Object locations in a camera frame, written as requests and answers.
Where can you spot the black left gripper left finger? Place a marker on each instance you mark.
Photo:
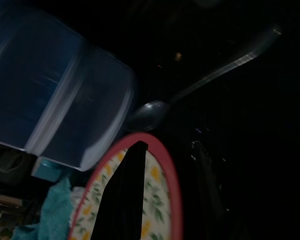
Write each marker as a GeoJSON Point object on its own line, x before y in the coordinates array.
{"type": "Point", "coordinates": [122, 190]}

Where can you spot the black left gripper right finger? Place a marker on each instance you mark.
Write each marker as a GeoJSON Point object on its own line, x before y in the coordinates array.
{"type": "Point", "coordinates": [207, 195]}

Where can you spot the floral plate with pink rim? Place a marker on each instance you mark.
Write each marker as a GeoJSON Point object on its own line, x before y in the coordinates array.
{"type": "Point", "coordinates": [155, 180]}

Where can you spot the teal cloth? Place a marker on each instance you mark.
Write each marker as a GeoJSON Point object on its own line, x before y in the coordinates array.
{"type": "Point", "coordinates": [55, 207]}

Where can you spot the teal and white box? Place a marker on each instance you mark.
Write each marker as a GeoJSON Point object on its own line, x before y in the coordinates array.
{"type": "Point", "coordinates": [46, 170]}

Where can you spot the metal spoon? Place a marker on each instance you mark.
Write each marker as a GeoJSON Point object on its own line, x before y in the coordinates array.
{"type": "Point", "coordinates": [150, 115]}

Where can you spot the clear plastic storage container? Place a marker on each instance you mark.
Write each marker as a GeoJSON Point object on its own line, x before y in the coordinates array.
{"type": "Point", "coordinates": [40, 87]}

